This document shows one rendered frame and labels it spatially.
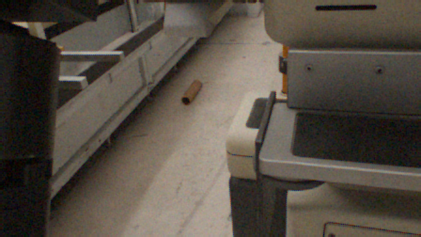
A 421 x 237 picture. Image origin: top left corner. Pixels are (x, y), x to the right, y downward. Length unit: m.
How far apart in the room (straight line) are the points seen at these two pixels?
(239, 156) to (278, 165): 0.48
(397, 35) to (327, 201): 0.22
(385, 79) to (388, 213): 0.19
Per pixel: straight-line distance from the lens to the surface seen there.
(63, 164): 1.99
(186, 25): 0.38
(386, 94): 0.35
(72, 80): 1.15
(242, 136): 0.74
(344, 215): 0.47
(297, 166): 0.28
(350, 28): 0.35
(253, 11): 5.03
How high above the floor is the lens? 1.21
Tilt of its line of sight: 29 degrees down
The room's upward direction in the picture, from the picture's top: 6 degrees counter-clockwise
